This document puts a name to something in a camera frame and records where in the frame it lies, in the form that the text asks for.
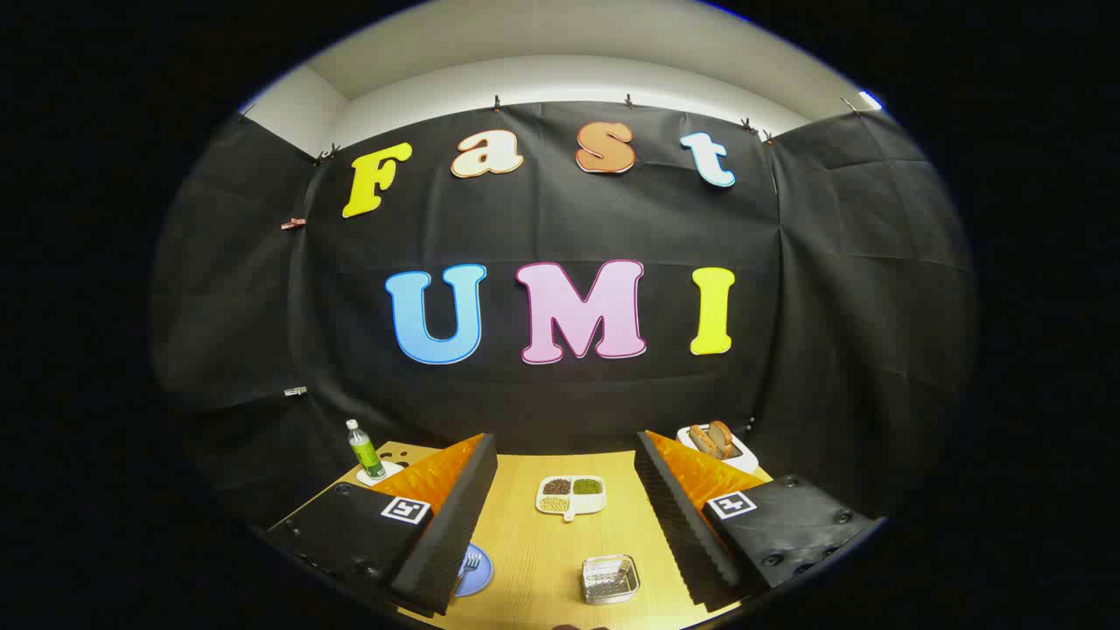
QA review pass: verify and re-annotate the white divided dish with beans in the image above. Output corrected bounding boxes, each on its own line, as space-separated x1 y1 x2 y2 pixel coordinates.
535 475 606 523

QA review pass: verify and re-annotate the blue plate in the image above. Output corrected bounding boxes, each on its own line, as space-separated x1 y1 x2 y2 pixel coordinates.
455 542 494 598

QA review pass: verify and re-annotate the white toaster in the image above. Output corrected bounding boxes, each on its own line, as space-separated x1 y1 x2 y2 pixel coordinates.
676 423 759 475

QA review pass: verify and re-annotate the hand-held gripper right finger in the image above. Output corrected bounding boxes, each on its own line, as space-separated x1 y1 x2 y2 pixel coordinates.
634 430 885 613

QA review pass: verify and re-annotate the metal perforated basket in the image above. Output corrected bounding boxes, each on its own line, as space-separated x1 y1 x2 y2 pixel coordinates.
581 554 641 606

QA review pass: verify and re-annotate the green plastic bottle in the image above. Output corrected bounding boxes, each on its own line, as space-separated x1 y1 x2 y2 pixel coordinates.
345 419 387 480

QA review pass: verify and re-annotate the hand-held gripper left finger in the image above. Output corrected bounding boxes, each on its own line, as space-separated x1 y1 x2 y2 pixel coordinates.
267 431 498 616

